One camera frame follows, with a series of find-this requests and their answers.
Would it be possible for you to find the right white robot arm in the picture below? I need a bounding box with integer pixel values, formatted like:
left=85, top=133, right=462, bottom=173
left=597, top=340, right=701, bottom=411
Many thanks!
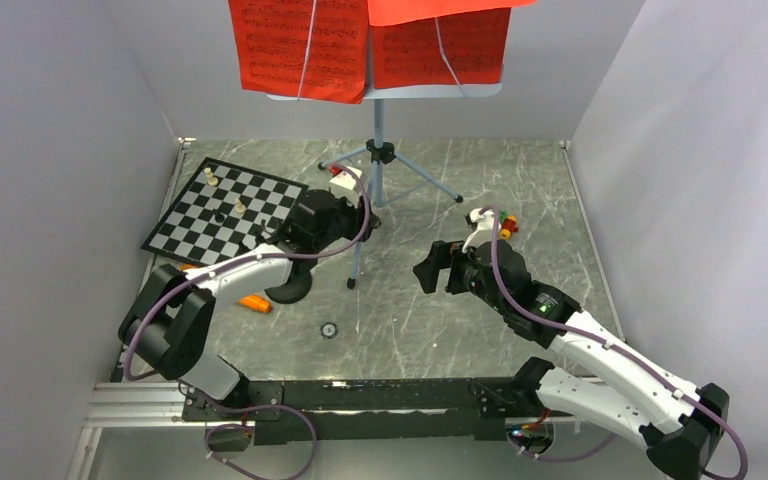
left=413, top=241, right=729, bottom=479

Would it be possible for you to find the light blue music stand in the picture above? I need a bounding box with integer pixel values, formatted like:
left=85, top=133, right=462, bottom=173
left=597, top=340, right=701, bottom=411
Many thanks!
left=265, top=26, right=503, bottom=291

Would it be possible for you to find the black white chessboard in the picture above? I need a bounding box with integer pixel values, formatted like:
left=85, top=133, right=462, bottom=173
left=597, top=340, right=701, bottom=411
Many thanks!
left=142, top=157, right=308, bottom=266

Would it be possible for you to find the black microphone desk stand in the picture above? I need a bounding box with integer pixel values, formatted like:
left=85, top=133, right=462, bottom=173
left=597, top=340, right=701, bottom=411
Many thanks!
left=265, top=260, right=316, bottom=305

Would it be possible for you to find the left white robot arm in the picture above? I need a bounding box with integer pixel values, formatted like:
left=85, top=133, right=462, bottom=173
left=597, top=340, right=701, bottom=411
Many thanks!
left=118, top=187, right=374, bottom=420

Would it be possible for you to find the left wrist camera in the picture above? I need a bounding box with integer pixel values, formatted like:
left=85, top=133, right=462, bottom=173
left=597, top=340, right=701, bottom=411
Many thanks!
left=328, top=164, right=367, bottom=207

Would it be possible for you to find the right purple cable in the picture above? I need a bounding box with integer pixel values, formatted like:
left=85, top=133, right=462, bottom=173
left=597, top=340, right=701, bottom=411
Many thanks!
left=476, top=205, right=750, bottom=480

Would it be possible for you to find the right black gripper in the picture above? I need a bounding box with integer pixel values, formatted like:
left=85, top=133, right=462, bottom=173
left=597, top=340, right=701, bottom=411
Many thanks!
left=413, top=239, right=510, bottom=315

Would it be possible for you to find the black poker chip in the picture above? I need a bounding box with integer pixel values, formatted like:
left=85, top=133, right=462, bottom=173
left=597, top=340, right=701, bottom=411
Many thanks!
left=320, top=322, right=339, bottom=339

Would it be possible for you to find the red sheet music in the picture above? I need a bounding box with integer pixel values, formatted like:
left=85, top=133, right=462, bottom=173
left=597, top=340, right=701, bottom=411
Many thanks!
left=228, top=0, right=369, bottom=104
left=368, top=0, right=534, bottom=90

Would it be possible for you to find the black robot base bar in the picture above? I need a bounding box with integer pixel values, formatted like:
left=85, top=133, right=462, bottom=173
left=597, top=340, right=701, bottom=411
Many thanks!
left=179, top=377, right=545, bottom=446

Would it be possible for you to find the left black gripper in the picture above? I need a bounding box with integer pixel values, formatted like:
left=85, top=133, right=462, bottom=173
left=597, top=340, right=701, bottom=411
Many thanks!
left=315, top=192, right=379, bottom=252

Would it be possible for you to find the right red sheet music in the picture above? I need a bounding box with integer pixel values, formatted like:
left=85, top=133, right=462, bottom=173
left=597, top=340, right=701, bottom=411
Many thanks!
left=368, top=0, right=534, bottom=90

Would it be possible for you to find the electronics board right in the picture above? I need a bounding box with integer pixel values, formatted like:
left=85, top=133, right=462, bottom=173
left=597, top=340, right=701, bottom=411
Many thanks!
left=506, top=419, right=555, bottom=457

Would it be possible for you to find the orange toy microphone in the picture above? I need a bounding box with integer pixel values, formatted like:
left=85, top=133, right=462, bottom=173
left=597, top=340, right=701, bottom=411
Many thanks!
left=198, top=264, right=272, bottom=314

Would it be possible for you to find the left red sheet music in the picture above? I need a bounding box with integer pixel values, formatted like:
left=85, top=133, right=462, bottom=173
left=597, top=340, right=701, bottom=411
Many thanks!
left=228, top=0, right=369, bottom=104

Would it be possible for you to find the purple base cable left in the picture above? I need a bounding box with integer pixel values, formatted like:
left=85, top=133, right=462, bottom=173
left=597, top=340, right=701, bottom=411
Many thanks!
left=203, top=404, right=319, bottom=480

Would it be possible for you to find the small electronics box left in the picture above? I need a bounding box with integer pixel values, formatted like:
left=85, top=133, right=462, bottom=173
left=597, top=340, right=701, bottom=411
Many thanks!
left=205, top=425, right=253, bottom=454

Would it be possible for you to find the colourful toy block car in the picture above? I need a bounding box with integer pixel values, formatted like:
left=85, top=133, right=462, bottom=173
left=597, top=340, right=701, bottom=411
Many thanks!
left=499, top=212, right=519, bottom=240

